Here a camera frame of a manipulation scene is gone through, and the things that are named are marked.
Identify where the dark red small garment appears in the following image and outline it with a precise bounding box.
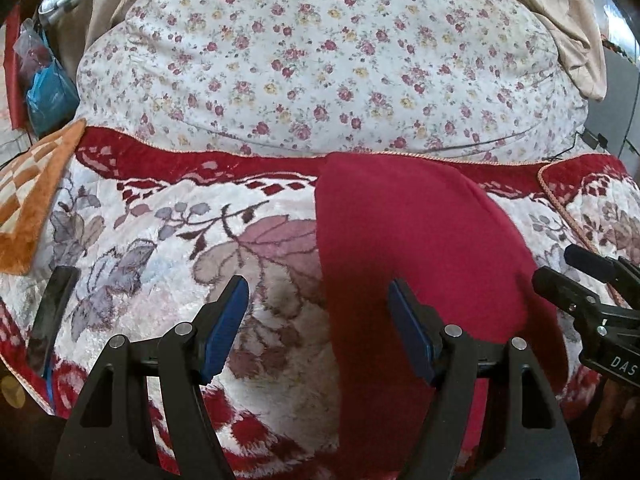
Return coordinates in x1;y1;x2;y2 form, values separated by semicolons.
314;154;568;479

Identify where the black cable on quilt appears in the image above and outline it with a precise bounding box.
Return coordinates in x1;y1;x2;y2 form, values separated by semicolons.
549;129;609;162

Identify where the beige curtain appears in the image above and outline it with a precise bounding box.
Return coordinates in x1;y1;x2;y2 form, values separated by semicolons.
52;0;606;101

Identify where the white floral quilt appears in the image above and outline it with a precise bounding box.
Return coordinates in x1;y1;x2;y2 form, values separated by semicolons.
77;0;588;162

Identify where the blue plastic bag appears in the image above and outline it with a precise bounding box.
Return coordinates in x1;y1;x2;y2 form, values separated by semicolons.
26;32;79;139

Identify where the clear plastic bag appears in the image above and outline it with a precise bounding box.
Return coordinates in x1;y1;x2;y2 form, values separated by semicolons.
13;18;52;90

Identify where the orange checkered plush cloth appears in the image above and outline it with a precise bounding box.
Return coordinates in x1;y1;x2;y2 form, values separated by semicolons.
0;119;86;275

